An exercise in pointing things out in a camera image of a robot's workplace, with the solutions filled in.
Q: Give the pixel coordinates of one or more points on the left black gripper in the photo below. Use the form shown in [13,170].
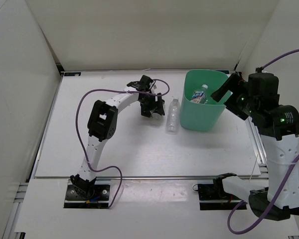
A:
[145,110]

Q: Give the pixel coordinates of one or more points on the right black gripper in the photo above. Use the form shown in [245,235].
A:
[232,81]

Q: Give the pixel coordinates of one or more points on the small black-cap clear bottle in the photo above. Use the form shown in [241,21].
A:
[156,117]

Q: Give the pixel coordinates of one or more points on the blue-label clear bottle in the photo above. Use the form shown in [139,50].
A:
[199,96]

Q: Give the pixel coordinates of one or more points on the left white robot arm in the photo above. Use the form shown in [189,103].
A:
[102,125]

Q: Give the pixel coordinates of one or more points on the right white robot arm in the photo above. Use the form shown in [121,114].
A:
[278,127]

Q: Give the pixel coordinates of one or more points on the green plastic bin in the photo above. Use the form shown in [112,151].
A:
[202,117]

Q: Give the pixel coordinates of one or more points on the clear crushed plastic bottle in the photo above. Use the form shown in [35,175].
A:
[172,122]

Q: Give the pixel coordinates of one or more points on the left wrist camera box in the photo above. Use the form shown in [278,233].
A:
[145,84]

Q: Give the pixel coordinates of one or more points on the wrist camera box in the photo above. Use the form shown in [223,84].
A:
[145,84]
[262,85]

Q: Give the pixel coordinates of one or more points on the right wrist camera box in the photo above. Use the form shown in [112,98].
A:
[262,85]

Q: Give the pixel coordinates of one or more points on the aluminium frame rail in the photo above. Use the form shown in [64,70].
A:
[257,144]

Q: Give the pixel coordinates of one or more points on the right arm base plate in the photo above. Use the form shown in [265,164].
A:
[210,200]

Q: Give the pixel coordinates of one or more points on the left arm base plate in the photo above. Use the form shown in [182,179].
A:
[96,198]

